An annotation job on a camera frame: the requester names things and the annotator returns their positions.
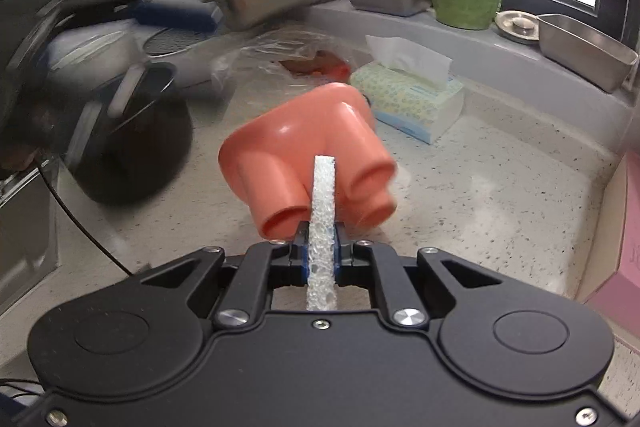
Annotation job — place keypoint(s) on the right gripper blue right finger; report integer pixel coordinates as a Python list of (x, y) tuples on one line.
[(377, 268)]

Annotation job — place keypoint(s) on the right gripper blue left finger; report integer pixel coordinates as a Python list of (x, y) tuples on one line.
[(255, 275)]

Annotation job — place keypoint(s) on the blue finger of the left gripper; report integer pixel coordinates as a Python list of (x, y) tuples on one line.
[(172, 16)]

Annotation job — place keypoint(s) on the blue patterned sponge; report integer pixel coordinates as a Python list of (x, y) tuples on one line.
[(321, 295)]

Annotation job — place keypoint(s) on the coral footed bowl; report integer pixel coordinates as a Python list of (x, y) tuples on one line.
[(269, 162)]

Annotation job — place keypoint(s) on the steel steamer pot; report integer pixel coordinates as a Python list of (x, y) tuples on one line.
[(191, 53)]

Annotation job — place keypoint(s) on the clear plastic bag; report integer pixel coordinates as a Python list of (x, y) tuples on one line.
[(289, 52)]

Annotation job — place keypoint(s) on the black rice cooker pot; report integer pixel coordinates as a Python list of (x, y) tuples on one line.
[(133, 156)]

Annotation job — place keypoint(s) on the tissue pack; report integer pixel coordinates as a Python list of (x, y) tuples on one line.
[(410, 87)]

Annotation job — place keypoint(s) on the pink box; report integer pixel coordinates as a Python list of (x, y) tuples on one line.
[(610, 283)]

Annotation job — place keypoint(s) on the round metal lid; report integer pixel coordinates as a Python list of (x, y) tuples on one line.
[(518, 26)]

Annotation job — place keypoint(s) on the small steel tray right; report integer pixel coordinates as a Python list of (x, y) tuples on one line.
[(589, 53)]

